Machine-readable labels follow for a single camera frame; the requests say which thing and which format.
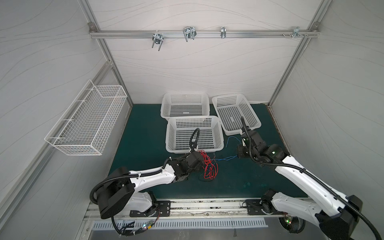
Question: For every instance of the back left white basket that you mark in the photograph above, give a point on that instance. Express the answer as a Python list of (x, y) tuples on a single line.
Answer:
[(185, 105)]

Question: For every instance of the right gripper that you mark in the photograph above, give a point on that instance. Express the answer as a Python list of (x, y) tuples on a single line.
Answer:
[(249, 134)]

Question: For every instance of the back right white basket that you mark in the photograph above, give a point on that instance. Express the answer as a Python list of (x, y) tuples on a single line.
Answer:
[(230, 108)]

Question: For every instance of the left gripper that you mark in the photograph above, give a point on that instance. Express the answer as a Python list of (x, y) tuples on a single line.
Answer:
[(198, 167)]

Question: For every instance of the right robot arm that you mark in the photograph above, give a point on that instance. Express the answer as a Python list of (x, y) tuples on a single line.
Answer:
[(333, 212)]

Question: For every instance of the metal hook clamp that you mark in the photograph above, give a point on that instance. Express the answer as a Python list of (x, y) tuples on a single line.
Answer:
[(158, 39), (296, 33)]

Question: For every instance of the white wire wall basket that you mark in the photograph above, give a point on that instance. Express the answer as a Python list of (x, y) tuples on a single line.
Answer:
[(86, 125)]

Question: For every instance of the aluminium cross rail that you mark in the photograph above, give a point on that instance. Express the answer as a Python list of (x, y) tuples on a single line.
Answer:
[(201, 34)]

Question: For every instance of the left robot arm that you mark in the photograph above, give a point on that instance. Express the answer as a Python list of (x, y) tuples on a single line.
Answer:
[(125, 189)]

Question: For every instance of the metal hook clamp left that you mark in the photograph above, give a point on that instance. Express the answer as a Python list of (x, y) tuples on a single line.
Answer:
[(158, 39)]

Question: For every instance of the white slotted cable duct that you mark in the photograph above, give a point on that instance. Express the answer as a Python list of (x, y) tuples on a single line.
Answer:
[(173, 224)]

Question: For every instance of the metal hook clamp right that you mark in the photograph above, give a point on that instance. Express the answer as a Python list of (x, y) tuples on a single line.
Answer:
[(296, 33)]

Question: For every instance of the metal u-bolt clamp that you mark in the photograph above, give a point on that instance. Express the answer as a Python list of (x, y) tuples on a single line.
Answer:
[(189, 33)]

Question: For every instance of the front white perforated basket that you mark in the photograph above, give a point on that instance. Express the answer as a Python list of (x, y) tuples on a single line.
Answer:
[(205, 130)]

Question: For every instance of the small metal bracket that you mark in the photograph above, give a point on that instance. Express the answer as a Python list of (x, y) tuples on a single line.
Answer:
[(223, 32)]

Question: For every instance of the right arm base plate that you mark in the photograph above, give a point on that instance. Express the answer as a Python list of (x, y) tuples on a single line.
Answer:
[(258, 207)]

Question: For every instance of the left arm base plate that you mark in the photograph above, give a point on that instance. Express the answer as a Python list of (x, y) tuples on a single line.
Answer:
[(159, 208)]

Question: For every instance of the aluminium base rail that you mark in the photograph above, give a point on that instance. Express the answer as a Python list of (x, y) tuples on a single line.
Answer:
[(190, 209)]

